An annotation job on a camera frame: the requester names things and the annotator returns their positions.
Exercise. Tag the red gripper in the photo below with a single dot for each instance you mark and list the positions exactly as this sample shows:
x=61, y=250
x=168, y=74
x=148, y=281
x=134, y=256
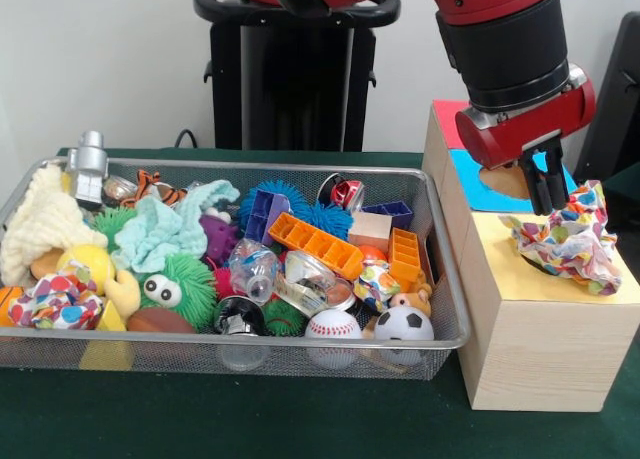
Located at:
x=525, y=126

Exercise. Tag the polka-dot cloth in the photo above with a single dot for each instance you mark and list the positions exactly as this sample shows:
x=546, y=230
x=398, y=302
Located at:
x=55, y=304
x=565, y=244

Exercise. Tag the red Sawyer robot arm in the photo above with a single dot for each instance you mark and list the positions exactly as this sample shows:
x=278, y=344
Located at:
x=500, y=44

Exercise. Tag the wooden box with three holes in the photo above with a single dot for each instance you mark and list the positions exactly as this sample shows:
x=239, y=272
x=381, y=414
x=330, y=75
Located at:
x=540, y=359

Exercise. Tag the dark green table cloth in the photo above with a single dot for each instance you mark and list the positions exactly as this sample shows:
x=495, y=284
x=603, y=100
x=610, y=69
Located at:
x=625, y=189
x=250, y=419

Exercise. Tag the black upright panel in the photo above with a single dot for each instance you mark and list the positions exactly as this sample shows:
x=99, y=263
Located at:
x=615, y=104

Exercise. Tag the short orange toy brick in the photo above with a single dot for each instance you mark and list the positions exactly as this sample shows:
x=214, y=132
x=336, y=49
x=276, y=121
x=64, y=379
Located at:
x=405, y=254

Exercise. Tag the soccer ball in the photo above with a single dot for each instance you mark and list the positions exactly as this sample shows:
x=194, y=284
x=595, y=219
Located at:
x=404, y=324

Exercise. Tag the long orange toy brick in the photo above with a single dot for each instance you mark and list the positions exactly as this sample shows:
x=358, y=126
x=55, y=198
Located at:
x=315, y=244

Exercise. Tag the baseball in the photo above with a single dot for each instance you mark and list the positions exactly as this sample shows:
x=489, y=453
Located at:
x=332, y=326

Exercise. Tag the green spiky toy with eyes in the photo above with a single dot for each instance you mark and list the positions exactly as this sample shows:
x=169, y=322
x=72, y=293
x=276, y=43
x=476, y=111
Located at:
x=187, y=284

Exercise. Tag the mint green cloth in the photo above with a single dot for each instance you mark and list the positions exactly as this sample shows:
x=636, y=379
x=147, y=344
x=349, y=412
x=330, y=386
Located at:
x=155, y=229

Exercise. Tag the silver toy robot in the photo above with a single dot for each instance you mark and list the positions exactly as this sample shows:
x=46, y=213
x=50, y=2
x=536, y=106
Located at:
x=90, y=174

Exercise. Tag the yellow ball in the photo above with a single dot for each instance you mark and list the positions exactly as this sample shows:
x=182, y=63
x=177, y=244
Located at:
x=87, y=259

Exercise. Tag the cream knitted cloth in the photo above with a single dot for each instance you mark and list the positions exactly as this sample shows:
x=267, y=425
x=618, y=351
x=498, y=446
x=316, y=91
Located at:
x=45, y=224

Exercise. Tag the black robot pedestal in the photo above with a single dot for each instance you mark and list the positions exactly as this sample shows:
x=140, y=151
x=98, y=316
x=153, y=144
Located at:
x=300, y=119

